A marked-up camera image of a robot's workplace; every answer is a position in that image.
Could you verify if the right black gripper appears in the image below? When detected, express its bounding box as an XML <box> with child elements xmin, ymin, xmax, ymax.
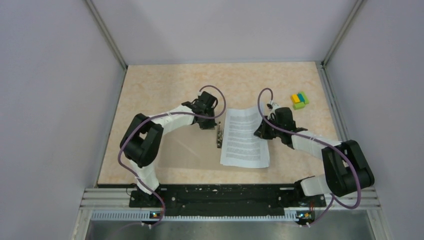
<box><xmin>254</xmin><ymin>115</ymin><xmax>284</xmax><ymax>140</ymax></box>

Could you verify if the white printed paper stack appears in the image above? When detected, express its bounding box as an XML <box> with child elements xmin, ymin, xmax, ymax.
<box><xmin>220</xmin><ymin>103</ymin><xmax>270</xmax><ymax>169</ymax></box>

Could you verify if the brown paper folder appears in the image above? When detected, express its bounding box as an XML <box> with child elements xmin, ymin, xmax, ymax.
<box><xmin>157</xmin><ymin>125</ymin><xmax>261</xmax><ymax>172</ymax></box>

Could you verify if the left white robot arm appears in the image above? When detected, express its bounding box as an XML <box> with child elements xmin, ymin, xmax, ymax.
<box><xmin>117</xmin><ymin>91</ymin><xmax>219</xmax><ymax>207</ymax></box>

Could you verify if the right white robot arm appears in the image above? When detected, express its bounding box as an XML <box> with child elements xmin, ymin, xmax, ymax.
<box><xmin>254</xmin><ymin>103</ymin><xmax>375</xmax><ymax>206</ymax></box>

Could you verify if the metal folder clip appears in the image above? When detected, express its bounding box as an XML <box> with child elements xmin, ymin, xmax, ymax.
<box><xmin>216</xmin><ymin>121</ymin><xmax>224</xmax><ymax>149</ymax></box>

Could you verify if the green block short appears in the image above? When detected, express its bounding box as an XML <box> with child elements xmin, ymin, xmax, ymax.
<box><xmin>293</xmin><ymin>102</ymin><xmax>306</xmax><ymax>110</ymax></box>

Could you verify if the yellow block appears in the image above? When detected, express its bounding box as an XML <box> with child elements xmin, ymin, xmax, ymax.
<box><xmin>290</xmin><ymin>94</ymin><xmax>302</xmax><ymax>104</ymax></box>

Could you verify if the teal block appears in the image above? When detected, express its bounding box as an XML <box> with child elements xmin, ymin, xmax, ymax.
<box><xmin>297</xmin><ymin>92</ymin><xmax>306</xmax><ymax>103</ymax></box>

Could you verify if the green block long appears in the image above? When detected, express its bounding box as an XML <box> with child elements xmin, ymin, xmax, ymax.
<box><xmin>298</xmin><ymin>91</ymin><xmax>310</xmax><ymax>105</ymax></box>

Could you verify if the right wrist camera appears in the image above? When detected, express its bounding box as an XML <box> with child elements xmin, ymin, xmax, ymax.
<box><xmin>266</xmin><ymin>102</ymin><xmax>281</xmax><ymax>112</ymax></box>

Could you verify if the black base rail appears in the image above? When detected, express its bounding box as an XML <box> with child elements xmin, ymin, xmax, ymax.
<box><xmin>129</xmin><ymin>184</ymin><xmax>327</xmax><ymax>217</ymax></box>

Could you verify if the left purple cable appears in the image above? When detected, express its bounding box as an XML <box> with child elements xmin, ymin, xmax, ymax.
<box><xmin>117</xmin><ymin>84</ymin><xmax>227</xmax><ymax>229</ymax></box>

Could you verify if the white slotted cable duct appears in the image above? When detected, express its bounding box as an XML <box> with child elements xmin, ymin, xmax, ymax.
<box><xmin>90</xmin><ymin>210</ymin><xmax>299</xmax><ymax>222</ymax></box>

